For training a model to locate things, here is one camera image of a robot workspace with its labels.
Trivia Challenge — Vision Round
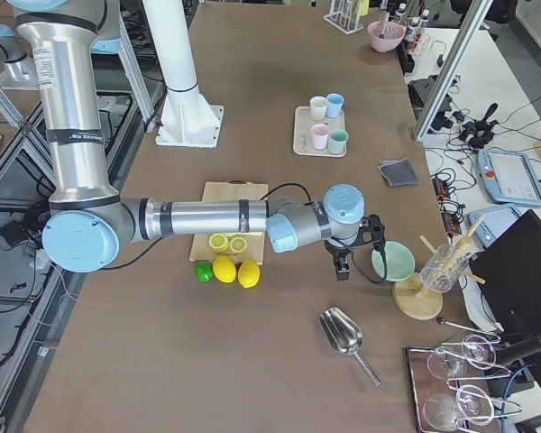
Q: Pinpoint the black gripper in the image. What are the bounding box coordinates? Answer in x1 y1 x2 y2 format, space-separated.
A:
324 239 353 281

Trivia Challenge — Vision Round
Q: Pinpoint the green cup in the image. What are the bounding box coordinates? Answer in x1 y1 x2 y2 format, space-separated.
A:
327 128 349 155

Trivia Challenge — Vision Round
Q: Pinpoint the pink cup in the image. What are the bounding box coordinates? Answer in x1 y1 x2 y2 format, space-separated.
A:
310 124 330 150

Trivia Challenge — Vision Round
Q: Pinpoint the cream white cup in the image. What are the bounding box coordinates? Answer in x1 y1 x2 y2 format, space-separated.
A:
309 96 328 121

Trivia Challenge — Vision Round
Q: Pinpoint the blue cup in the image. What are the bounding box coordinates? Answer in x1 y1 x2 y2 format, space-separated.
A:
326 93 344 118

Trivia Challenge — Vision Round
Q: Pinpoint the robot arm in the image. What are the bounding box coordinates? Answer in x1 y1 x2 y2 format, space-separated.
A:
13 1 367 280

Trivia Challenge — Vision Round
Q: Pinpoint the cream rabbit tray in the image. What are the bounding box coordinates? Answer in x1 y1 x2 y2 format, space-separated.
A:
292 106 346 158

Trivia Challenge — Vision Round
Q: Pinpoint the green bowl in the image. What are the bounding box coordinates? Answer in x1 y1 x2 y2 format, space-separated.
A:
385 241 416 282

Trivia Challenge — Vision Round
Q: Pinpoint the metal scoop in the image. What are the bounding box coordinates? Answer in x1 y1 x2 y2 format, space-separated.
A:
318 307 381 387

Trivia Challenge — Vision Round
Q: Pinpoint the wooden cup stand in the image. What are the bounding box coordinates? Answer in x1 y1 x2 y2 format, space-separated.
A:
392 216 486 320

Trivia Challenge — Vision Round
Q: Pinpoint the yellow lemon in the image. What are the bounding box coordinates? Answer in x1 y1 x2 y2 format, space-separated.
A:
237 260 261 289
212 255 237 283

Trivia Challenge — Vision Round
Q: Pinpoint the clear textured glass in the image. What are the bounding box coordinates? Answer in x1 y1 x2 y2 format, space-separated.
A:
420 244 469 293

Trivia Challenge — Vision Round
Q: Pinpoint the lemon slice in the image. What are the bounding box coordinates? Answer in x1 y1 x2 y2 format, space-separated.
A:
229 236 248 254
208 233 230 253

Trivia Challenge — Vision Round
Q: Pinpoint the grey folded cloth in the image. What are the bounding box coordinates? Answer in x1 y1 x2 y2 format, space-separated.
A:
377 159 419 188

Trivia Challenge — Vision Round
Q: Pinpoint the wooden cutting board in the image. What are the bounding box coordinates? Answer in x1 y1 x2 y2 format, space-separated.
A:
189 181 269 266

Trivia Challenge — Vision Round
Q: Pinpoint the green lime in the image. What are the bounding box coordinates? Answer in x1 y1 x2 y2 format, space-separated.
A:
194 262 214 282

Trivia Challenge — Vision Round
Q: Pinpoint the wine glass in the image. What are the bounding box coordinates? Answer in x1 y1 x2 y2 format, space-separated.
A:
426 334 496 380
422 384 494 432

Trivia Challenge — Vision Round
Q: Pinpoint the black monitor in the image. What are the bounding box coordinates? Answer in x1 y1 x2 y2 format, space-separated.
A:
470 210 541 335

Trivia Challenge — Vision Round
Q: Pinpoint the blue teach pendant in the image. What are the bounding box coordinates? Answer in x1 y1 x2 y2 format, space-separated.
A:
476 149 541 207

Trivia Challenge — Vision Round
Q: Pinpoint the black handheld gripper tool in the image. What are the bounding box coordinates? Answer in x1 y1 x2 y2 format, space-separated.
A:
459 103 499 149

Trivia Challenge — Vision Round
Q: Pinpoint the white pillar base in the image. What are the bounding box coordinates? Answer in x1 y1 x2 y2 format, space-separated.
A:
143 0 224 149

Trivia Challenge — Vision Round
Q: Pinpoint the metal tube in bowl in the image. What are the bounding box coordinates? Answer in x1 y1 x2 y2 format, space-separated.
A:
379 12 390 39

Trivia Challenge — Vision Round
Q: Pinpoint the pink bowl with ice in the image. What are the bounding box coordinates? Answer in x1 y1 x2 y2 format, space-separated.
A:
367 21 406 52

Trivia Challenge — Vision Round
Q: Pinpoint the yellow bottle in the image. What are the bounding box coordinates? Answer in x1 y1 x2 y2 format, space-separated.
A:
354 0 370 17

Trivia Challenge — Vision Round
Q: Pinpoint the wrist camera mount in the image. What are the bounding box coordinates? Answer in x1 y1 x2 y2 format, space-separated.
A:
359 214 386 252

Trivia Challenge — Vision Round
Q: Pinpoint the white wire rack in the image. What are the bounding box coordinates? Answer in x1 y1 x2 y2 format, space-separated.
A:
323 0 363 34

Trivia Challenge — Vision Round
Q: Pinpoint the aluminium frame post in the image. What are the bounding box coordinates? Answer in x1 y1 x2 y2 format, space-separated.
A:
413 0 492 143

